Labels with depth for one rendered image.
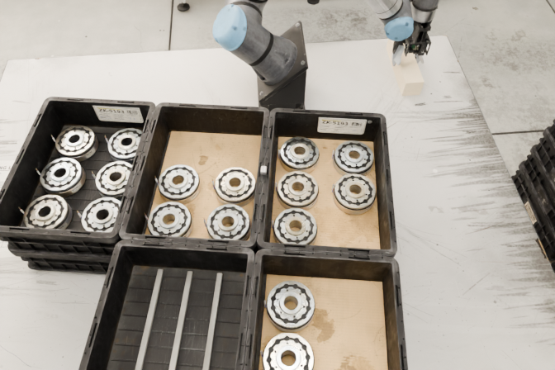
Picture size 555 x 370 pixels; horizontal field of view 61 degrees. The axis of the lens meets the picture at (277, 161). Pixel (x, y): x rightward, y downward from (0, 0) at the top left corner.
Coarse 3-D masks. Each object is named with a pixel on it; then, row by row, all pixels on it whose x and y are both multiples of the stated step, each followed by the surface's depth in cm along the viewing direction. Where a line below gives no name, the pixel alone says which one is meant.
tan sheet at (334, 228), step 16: (320, 144) 128; (336, 144) 128; (368, 144) 128; (320, 160) 124; (320, 176) 121; (336, 176) 121; (368, 176) 121; (320, 192) 118; (352, 192) 118; (320, 208) 116; (336, 208) 116; (320, 224) 113; (336, 224) 113; (352, 224) 113; (368, 224) 113; (272, 240) 111; (320, 240) 111; (336, 240) 111; (352, 240) 111; (368, 240) 111
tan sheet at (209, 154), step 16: (176, 144) 128; (192, 144) 128; (208, 144) 128; (224, 144) 128; (240, 144) 128; (256, 144) 128; (176, 160) 124; (192, 160) 124; (208, 160) 124; (224, 160) 124; (240, 160) 124; (256, 160) 124; (208, 176) 121; (256, 176) 121; (208, 192) 118; (192, 208) 116; (208, 208) 116
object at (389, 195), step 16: (272, 112) 121; (288, 112) 121; (304, 112) 121; (320, 112) 121; (336, 112) 121; (352, 112) 121; (368, 112) 121; (272, 128) 120; (384, 128) 118; (272, 144) 115; (384, 144) 117; (384, 160) 112; (384, 176) 110
